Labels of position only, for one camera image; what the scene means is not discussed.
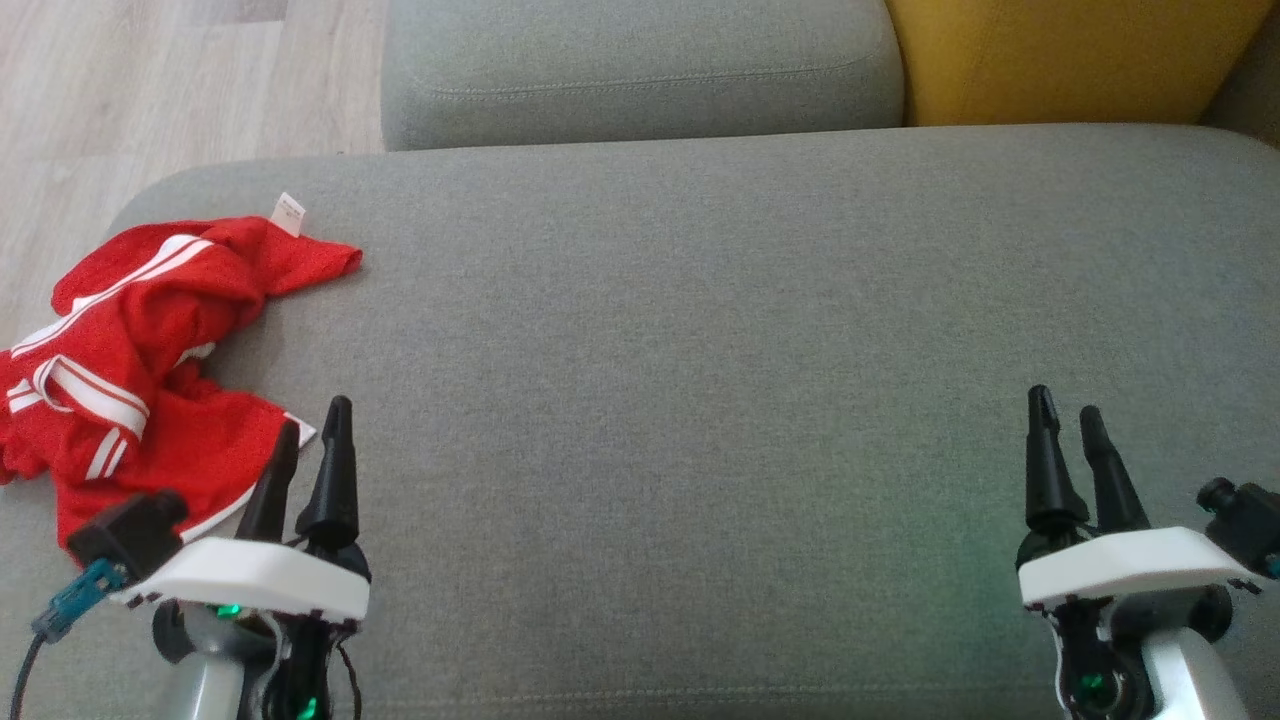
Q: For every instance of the grey sofa seat cushion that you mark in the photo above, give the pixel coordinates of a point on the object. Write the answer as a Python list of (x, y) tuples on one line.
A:
[(700, 350)]

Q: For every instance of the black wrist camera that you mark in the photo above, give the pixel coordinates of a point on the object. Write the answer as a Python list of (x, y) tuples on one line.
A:
[(1250, 520), (130, 535)]

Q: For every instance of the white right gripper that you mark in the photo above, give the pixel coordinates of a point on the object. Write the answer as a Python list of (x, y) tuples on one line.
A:
[(1130, 565)]

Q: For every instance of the grey sofa back cushion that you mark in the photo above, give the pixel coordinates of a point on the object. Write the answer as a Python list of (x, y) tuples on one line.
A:
[(640, 70)]

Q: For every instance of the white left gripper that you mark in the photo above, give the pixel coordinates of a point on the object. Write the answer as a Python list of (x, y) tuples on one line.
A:
[(250, 578)]

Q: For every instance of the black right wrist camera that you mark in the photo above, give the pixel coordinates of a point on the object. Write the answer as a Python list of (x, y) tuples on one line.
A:
[(1250, 520)]

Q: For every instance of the yellow sofa cushion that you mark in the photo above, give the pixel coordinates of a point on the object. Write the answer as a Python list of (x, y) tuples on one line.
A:
[(1070, 60)]

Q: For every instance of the red mesh shorts white hem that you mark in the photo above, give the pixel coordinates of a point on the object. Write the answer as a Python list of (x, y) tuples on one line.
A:
[(200, 450)]

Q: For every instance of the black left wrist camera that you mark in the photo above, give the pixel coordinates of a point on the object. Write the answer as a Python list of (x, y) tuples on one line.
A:
[(130, 535)]

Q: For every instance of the grey sofa corner cushion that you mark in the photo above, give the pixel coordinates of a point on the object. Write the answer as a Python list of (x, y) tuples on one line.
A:
[(1255, 105)]

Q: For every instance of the red shirt white striped trim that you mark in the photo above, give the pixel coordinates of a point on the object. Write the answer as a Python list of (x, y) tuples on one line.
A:
[(150, 300)]

